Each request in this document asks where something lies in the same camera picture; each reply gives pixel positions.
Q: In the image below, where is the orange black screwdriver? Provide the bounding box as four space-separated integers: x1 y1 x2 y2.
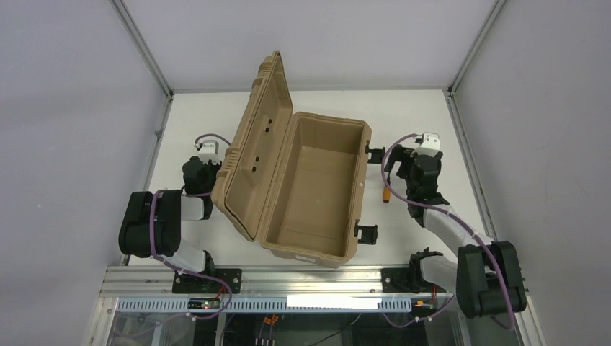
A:
383 177 392 203

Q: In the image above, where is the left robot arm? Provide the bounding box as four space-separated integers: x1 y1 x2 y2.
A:
118 154 222 277

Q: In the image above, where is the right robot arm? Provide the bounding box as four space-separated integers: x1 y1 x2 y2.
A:
381 145 527 319

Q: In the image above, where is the black upper box latch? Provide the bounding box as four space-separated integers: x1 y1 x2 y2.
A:
365 144 386 164

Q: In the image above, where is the black box latch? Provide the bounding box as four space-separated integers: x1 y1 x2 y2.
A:
365 144 386 164
354 223 378 245

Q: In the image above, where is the black lower box latch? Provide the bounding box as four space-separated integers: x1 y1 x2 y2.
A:
354 223 378 245

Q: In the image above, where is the tan plastic tool box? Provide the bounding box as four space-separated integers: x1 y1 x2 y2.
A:
211 51 372 268

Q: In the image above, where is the small green circuit board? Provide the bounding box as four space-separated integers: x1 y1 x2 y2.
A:
187 298 222 310

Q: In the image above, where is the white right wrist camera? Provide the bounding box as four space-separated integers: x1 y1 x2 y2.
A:
412 132 440 157

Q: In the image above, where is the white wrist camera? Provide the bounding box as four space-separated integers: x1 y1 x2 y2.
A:
412 132 440 157
195 140 221 164

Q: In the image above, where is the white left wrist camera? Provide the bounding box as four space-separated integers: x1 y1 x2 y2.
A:
195 140 221 164

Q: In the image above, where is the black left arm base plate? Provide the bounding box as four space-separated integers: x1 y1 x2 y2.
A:
171 268 243 294

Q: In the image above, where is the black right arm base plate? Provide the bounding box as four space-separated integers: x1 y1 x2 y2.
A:
380 267 447 293

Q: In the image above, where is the aluminium front rail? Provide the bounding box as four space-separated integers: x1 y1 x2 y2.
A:
99 265 530 298

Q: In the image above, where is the grey slotted cable duct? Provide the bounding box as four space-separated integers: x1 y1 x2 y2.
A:
117 294 412 314

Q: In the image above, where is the aluminium right frame post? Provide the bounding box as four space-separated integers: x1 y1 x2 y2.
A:
447 0 507 97

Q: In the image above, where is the aluminium frame post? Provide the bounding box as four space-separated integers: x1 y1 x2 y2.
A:
447 0 507 97
110 0 174 99

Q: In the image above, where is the aluminium left frame post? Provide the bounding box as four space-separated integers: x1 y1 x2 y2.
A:
110 0 174 99

